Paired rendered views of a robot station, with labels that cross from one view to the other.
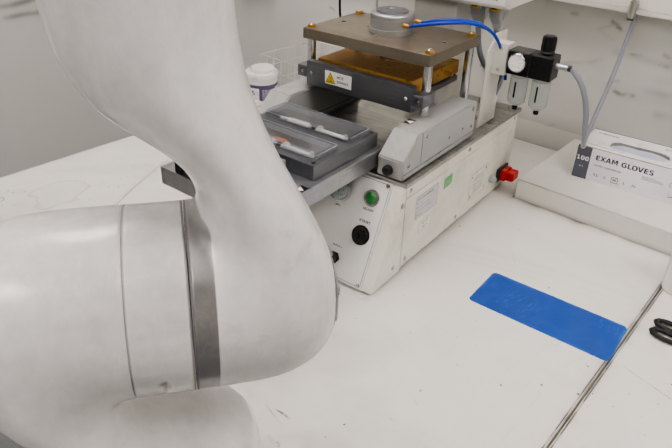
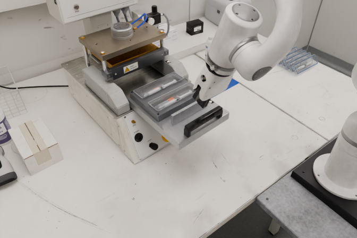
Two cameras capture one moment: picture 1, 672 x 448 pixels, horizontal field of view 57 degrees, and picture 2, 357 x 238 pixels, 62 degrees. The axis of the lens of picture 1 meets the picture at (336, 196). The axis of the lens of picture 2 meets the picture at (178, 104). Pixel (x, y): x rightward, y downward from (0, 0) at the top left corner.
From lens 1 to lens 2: 1.13 m
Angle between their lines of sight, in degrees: 63
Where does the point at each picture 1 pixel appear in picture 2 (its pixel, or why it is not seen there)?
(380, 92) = (151, 59)
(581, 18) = not seen: outside the picture
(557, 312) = not seen: hidden behind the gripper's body
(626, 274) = (200, 65)
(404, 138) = (179, 67)
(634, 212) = (176, 50)
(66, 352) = not seen: outside the picture
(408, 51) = (156, 36)
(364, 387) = (249, 134)
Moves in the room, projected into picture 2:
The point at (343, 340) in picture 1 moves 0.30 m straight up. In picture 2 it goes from (225, 135) to (234, 73)
